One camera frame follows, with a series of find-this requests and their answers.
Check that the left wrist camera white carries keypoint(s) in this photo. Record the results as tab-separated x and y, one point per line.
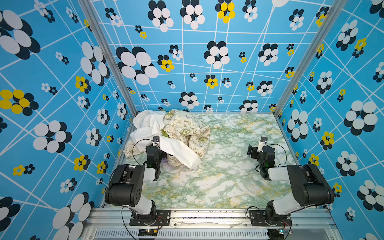
156	141

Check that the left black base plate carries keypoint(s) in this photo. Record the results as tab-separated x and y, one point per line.
160	218

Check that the white cloth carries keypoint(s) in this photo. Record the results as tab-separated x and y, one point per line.
151	123

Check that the right aluminium corner post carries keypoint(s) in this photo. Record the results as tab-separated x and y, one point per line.
323	31

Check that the aluminium front rail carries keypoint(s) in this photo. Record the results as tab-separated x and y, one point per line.
210	224

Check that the right controller board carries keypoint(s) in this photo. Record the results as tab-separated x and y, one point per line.
276	234

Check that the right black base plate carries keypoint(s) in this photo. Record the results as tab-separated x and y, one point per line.
259	218

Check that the left controller board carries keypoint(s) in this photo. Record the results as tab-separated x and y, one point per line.
151	233

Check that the controller board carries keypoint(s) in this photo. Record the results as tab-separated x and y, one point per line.
276	234
151	233

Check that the cream green printed cloth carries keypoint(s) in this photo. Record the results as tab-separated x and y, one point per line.
181	126

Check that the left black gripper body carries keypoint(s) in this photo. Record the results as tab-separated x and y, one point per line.
162	154

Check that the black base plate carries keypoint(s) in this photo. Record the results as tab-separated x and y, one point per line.
160	218
259	218

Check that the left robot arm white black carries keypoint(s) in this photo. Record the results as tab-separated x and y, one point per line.
126	185

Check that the olive green cloth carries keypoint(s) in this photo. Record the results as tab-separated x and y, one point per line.
165	134

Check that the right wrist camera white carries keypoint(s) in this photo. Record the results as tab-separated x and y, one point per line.
263	141

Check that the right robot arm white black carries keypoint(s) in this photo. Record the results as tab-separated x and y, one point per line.
308	186

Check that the left aluminium corner post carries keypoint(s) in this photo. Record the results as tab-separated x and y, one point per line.
107	52

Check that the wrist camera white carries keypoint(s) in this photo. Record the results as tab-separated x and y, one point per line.
263	141
156	141

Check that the aluminium corner post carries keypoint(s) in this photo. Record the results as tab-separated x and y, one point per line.
107	52
323	31

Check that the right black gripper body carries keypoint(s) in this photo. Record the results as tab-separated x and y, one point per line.
255	154

